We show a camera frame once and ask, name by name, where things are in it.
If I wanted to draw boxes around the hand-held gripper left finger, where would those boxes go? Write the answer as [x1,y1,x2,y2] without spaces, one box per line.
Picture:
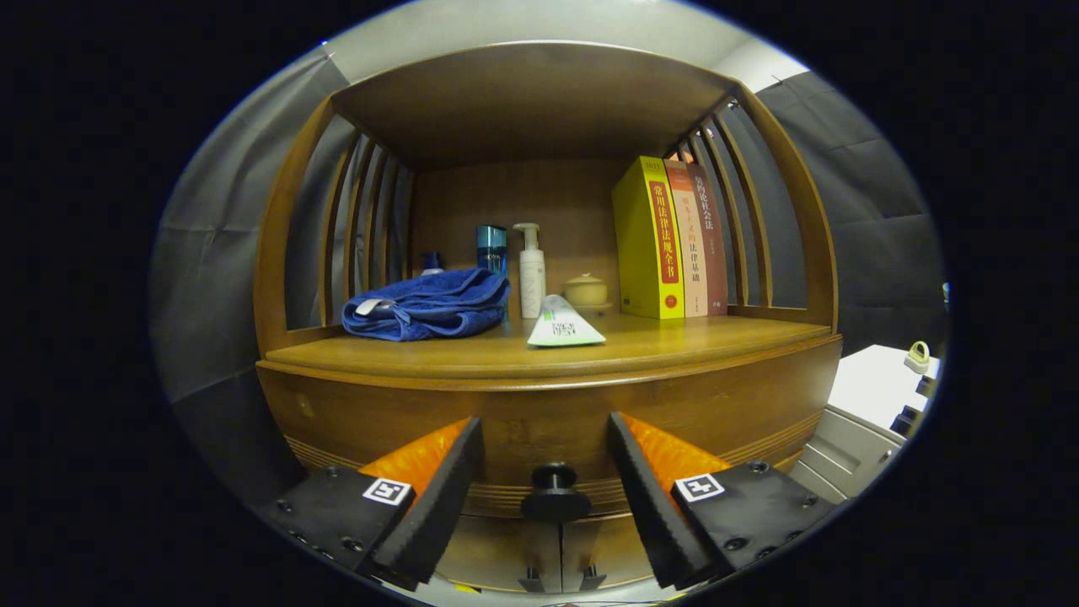
[257,416,486,593]

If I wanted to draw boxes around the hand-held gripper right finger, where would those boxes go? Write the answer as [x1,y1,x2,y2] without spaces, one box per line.
[607,411,840,591]

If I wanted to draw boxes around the wooden drawer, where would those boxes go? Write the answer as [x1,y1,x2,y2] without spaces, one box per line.
[257,336,844,519]

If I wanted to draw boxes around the white and green tube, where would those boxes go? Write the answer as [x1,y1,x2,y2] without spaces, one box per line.
[527,294,607,348]

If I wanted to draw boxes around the wooden countertop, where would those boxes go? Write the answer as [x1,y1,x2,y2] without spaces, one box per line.
[266,314,831,380]

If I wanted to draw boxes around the white side cabinet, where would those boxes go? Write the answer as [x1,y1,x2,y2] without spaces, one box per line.
[788,344,942,505]

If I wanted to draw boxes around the wooden cabinet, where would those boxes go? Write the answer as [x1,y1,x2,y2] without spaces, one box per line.
[253,40,844,595]

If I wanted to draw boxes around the blue folded towel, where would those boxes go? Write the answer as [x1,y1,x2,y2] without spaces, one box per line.
[341,268,512,342]

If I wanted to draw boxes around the beige lidded teacup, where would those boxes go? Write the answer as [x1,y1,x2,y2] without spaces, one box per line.
[563,273,611,314]

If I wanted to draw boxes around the white pump bottle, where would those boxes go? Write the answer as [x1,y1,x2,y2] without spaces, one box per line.
[513,223,547,320]

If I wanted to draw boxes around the yellow book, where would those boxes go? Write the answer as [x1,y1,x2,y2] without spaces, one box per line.
[611,156,686,320]

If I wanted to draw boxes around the orange and cream book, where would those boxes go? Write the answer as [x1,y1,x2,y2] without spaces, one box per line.
[664,160,709,319]

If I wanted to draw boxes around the blue glass bottle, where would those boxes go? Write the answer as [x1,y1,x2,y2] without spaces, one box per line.
[476,224,509,277]

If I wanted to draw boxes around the brown book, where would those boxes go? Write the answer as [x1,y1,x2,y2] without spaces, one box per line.
[687,163,730,317]

